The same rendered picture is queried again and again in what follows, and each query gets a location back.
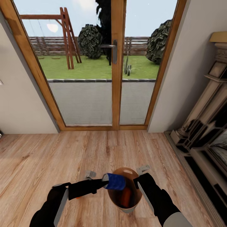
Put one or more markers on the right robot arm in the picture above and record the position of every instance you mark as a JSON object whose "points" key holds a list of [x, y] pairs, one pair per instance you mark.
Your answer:
{"points": [[159, 200]]}

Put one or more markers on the door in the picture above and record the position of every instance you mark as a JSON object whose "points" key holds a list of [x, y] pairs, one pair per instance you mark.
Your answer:
{"points": [[99, 64]]}

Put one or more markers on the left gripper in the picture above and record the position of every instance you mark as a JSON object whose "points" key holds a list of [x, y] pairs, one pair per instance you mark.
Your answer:
{"points": [[90, 186]]}

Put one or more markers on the trash can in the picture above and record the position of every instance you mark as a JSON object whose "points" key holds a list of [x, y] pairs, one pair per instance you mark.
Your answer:
{"points": [[115, 195]]}

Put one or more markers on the can of soda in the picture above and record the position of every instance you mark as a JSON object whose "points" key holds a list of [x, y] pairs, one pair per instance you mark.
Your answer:
{"points": [[126, 198], [116, 182]]}

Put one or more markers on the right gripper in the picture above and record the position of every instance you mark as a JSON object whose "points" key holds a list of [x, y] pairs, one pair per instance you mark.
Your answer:
{"points": [[135, 182]]}

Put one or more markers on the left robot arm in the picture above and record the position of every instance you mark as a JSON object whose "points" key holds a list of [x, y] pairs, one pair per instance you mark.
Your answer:
{"points": [[51, 211]]}

